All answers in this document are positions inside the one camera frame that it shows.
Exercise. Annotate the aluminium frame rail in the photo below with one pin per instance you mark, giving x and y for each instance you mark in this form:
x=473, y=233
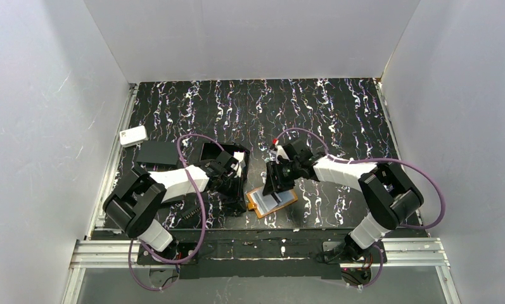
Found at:
x=90, y=253

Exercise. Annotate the grey card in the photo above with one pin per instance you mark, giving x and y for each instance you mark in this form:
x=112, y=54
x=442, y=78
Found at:
x=281, y=198

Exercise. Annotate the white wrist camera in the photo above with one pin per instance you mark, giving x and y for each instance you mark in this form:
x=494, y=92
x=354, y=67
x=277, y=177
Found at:
x=239, y=167
x=278, y=154

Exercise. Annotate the black box lid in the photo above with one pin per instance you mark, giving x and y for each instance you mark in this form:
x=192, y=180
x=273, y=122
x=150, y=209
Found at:
x=158, y=153

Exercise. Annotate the black comb strip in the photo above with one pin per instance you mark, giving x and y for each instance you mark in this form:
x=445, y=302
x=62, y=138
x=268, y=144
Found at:
x=190, y=212

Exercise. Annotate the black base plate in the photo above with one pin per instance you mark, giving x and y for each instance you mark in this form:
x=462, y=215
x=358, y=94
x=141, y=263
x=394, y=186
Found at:
x=276, y=253

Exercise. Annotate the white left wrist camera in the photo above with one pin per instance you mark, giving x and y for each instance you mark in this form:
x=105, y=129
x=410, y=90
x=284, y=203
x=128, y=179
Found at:
x=239, y=167

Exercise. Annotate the small white box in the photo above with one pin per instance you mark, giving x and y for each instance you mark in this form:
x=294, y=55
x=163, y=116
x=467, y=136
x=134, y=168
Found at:
x=132, y=136

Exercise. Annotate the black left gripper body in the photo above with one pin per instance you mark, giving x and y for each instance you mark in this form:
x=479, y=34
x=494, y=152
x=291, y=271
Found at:
x=230, y=168

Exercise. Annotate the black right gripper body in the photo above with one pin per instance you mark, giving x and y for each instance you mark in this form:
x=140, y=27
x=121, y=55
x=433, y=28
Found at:
x=278, y=171

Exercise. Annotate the black card box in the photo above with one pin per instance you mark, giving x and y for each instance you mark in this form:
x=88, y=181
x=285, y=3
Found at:
x=224, y=153

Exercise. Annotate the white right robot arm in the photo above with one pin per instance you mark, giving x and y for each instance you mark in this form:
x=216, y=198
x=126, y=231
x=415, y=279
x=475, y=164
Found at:
x=389, y=193

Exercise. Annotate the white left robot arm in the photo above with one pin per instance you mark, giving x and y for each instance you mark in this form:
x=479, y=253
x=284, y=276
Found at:
x=136, y=199

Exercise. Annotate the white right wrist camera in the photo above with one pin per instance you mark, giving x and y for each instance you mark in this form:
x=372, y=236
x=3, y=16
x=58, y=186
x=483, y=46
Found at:
x=278, y=154

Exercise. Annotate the orange leather card holder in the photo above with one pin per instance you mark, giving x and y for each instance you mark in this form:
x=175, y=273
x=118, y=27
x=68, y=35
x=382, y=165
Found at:
x=264, y=205

